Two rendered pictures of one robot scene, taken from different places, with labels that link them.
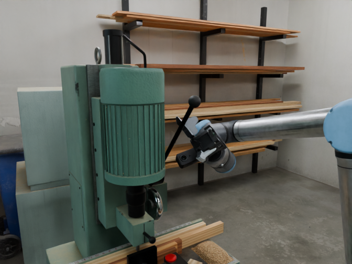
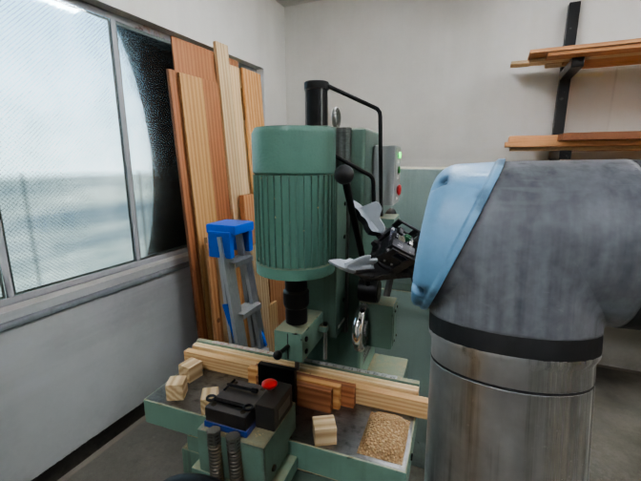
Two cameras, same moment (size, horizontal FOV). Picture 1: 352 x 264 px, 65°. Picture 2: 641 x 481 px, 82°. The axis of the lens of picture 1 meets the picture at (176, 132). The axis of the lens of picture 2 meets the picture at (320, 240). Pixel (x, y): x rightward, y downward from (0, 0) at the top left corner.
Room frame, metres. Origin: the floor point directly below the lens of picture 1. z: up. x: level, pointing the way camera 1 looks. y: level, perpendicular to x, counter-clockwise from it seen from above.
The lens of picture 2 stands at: (0.34, -0.55, 1.44)
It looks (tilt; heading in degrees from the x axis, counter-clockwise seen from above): 12 degrees down; 53
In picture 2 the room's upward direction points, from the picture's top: straight up
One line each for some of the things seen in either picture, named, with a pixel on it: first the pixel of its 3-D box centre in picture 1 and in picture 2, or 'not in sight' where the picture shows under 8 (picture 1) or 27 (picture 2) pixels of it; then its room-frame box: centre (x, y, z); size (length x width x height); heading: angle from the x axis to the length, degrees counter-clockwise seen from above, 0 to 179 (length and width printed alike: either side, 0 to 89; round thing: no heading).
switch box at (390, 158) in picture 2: not in sight; (386, 175); (1.13, 0.18, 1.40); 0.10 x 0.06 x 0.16; 33
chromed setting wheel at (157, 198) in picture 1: (153, 204); (361, 327); (0.96, 0.09, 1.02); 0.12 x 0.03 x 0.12; 33
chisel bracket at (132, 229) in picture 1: (134, 224); (300, 336); (0.80, 0.13, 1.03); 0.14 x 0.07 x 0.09; 33
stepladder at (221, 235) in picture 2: not in sight; (245, 339); (1.06, 1.01, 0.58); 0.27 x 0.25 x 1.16; 121
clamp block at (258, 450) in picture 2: not in sight; (249, 434); (0.61, 0.03, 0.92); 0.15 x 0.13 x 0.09; 123
